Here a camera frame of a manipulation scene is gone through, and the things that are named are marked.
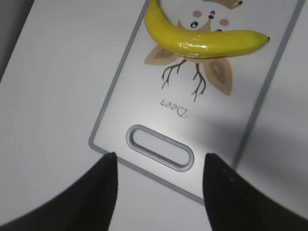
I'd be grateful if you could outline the yellow plastic banana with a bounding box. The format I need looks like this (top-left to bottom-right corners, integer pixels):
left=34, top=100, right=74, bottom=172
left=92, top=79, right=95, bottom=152
left=144, top=0, right=270, bottom=59

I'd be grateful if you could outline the white deer cutting board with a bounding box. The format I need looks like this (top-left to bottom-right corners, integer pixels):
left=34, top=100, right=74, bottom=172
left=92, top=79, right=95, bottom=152
left=89, top=0, right=304, bottom=204

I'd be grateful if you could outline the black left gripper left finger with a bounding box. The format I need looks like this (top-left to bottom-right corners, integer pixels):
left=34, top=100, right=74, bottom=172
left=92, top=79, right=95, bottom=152
left=0, top=153, right=118, bottom=231

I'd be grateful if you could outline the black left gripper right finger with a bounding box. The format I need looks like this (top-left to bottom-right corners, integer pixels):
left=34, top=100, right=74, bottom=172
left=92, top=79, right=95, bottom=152
left=203, top=153, right=308, bottom=231

